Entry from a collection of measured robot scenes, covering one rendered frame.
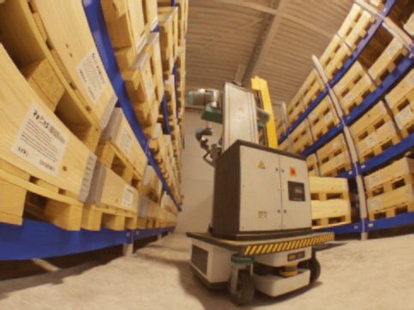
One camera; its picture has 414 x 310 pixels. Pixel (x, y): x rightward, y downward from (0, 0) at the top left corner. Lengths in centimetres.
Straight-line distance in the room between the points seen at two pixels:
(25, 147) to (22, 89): 15
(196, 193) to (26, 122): 756
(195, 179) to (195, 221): 192
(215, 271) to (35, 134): 91
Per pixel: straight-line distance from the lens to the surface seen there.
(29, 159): 55
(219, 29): 828
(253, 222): 85
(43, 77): 58
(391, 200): 276
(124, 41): 113
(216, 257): 90
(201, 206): 773
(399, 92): 289
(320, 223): 240
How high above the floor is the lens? 39
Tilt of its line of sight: 24 degrees up
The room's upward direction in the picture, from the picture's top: 4 degrees clockwise
